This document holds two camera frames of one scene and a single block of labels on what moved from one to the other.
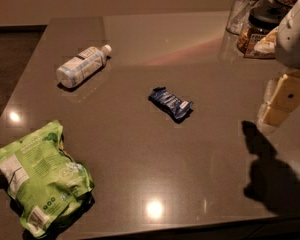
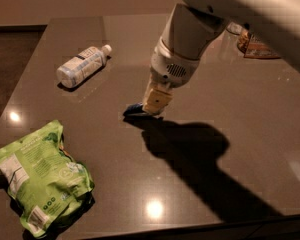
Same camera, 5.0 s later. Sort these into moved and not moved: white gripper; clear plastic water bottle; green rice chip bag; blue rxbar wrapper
Moved: white gripper; blue rxbar wrapper
Not moved: green rice chip bag; clear plastic water bottle
